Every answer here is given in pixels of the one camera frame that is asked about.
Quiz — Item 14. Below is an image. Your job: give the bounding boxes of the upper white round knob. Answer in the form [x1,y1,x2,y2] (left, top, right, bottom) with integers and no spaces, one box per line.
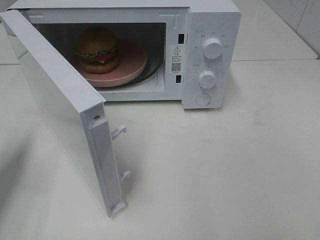
[202,36,223,60]

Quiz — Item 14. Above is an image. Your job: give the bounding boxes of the white round knob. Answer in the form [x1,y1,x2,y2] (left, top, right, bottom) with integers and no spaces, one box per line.
[202,36,223,60]
[198,70,217,89]

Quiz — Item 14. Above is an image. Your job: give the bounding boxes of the white microwave door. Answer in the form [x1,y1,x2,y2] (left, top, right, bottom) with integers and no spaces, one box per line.
[0,10,131,217]

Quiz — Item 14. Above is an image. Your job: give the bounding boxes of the pink round plate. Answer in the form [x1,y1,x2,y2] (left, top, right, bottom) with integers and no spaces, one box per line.
[70,39,148,88]

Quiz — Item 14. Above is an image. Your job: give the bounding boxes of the toy hamburger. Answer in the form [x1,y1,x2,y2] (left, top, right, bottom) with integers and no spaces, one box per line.
[74,26,121,74]

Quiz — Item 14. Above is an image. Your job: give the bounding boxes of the white microwave oven body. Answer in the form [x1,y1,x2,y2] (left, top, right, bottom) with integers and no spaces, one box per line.
[0,0,241,109]

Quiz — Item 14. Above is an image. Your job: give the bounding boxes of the lower white round knob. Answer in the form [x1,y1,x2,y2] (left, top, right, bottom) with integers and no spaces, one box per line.
[198,70,217,89]

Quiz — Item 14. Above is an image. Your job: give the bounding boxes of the round white door button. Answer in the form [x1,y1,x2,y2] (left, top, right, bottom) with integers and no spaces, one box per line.
[195,93,211,106]

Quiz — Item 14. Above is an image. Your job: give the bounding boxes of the white warning label sticker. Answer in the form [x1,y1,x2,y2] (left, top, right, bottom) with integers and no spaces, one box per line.
[169,44,186,74]

